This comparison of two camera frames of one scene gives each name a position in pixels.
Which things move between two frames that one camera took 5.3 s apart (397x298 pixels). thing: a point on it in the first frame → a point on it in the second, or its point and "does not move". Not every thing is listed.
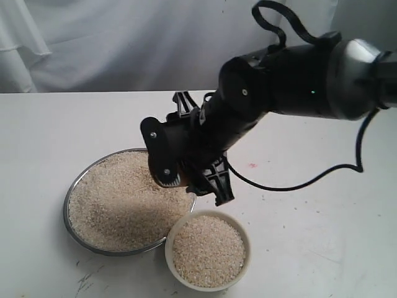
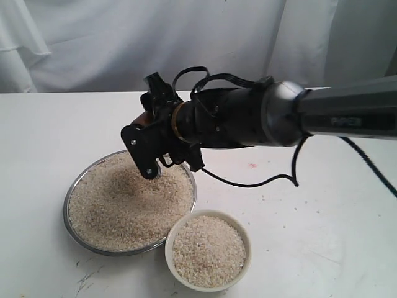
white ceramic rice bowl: [207, 251] does not move
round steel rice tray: [115, 207] does not move
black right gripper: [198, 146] → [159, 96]
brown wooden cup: [185, 177] → [145, 118]
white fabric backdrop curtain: [157, 46] does not move
